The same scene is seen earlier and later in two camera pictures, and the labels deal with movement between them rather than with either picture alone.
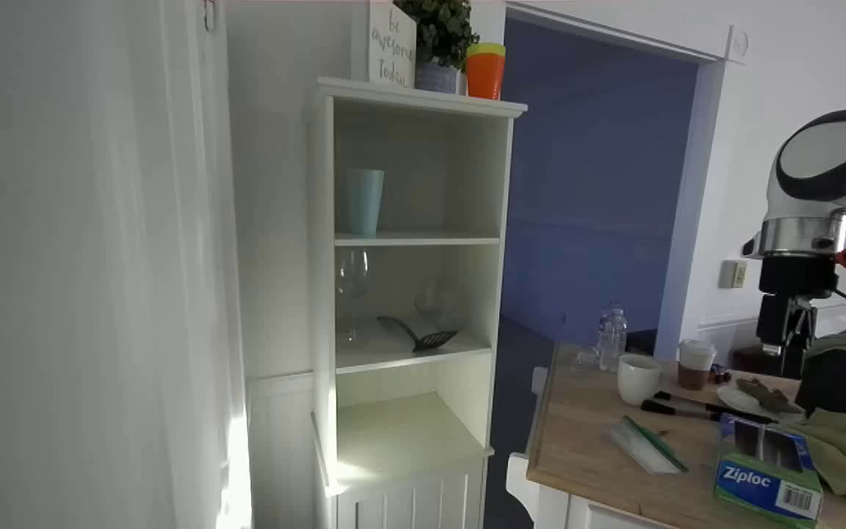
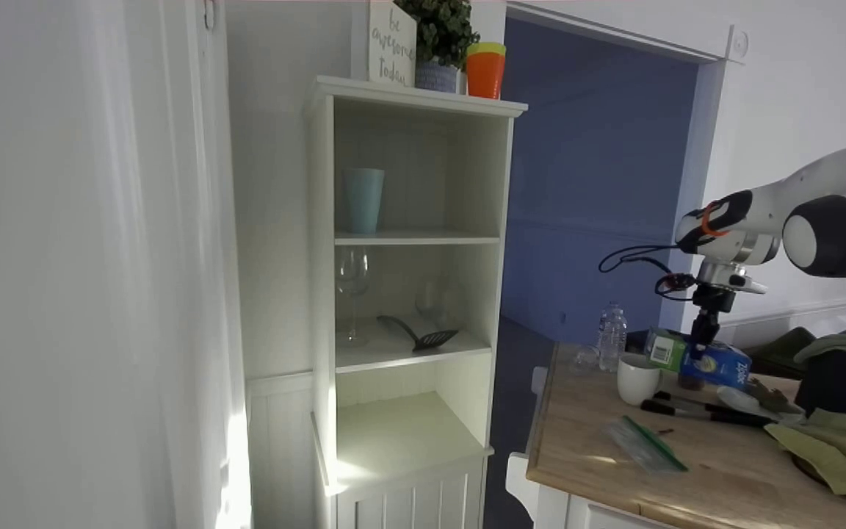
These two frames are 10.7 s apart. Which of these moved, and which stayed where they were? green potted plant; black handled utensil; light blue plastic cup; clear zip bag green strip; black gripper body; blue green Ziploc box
Moved: black gripper body; blue green Ziploc box
Stayed: black handled utensil; light blue plastic cup; clear zip bag green strip; green potted plant
